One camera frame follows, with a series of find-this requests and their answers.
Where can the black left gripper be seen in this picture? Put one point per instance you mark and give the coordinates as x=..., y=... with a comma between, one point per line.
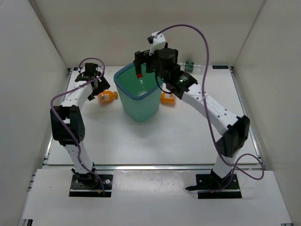
x=103, y=86

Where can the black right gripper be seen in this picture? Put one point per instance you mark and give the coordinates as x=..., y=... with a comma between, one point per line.
x=156, y=54

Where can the orange juice bottle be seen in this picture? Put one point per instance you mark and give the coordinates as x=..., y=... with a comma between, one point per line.
x=168, y=99
x=107, y=96

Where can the red-label clear water bottle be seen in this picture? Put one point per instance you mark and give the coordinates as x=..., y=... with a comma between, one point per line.
x=142, y=87

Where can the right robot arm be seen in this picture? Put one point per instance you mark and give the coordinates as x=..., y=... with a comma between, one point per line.
x=234, y=130

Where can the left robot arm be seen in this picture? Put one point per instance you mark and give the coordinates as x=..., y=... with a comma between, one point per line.
x=67, y=123

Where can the green plastic bin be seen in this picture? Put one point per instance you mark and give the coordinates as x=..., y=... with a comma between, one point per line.
x=140, y=97

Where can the green-label clear bottle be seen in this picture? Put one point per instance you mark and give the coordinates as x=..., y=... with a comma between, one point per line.
x=191, y=67

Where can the dark blue right sticker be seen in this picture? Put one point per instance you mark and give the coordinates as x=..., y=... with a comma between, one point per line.
x=218, y=67

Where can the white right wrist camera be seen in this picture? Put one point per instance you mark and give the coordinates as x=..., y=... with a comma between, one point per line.
x=157, y=42

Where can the aluminium table edge rail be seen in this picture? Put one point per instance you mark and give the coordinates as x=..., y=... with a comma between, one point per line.
x=154, y=167

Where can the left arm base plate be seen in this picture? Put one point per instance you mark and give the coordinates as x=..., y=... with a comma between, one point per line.
x=89, y=186

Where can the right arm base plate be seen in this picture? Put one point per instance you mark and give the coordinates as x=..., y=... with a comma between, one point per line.
x=209, y=187

